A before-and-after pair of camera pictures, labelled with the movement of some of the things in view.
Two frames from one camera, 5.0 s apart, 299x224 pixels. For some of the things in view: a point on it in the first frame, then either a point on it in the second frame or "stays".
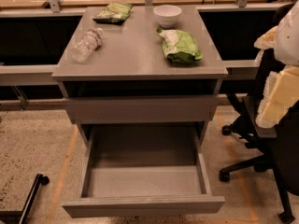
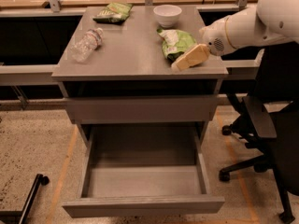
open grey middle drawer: [137, 169] stays
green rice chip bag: [179, 46] stays
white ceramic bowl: [167, 15] stays
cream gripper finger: [282, 88] -> [196, 55]
